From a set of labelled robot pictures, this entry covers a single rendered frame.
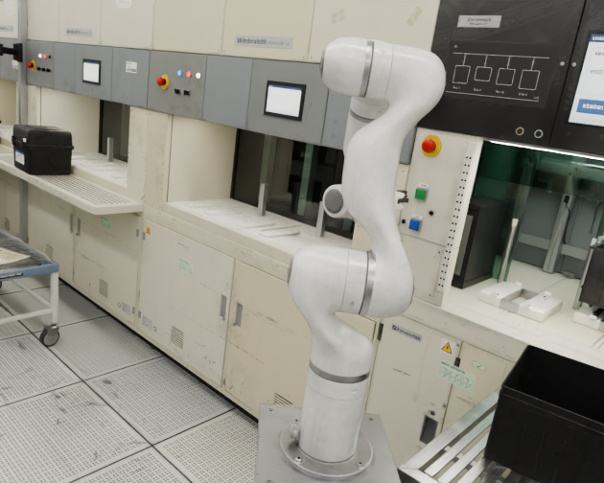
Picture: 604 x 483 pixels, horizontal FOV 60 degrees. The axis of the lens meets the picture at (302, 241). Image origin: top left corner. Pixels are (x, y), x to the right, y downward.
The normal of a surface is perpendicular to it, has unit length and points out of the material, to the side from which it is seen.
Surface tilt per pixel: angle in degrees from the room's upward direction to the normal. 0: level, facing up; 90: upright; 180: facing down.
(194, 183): 90
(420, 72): 75
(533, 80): 90
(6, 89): 90
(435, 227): 90
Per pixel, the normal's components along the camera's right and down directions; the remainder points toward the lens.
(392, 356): -0.67, 0.11
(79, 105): 0.73, 0.27
